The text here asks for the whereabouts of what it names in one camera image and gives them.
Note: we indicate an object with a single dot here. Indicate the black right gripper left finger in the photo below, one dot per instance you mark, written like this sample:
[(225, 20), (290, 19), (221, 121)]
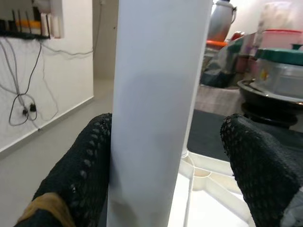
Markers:
[(78, 175)]

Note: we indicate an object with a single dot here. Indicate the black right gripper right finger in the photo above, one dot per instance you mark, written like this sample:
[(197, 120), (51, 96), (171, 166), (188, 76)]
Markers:
[(262, 165)]

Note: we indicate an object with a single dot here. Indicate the yellow rubber band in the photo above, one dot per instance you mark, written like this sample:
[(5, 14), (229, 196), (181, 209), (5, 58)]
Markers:
[(45, 206)]

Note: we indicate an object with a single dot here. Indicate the black round wok stand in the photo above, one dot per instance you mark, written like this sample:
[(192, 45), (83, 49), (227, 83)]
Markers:
[(267, 106)]

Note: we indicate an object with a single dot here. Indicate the white plastic table top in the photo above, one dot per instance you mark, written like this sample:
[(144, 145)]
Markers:
[(208, 196)]

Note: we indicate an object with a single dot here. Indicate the bench with white lace cloth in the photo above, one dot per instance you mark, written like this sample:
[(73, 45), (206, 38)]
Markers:
[(217, 99)]

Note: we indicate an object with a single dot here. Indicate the clear plastic container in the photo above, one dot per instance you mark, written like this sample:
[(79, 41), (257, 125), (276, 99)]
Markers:
[(286, 78)]

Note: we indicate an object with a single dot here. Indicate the black plastic bag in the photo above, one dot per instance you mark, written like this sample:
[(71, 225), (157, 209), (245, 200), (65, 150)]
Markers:
[(220, 71)]

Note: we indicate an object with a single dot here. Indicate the white box with pink lid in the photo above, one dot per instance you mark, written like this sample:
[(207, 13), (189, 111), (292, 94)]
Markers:
[(281, 37)]

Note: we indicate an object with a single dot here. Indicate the steel pot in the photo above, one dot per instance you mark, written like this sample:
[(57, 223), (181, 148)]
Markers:
[(221, 19)]

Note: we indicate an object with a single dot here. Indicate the wall shelf with dark items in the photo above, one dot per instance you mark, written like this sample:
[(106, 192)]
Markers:
[(23, 30)]

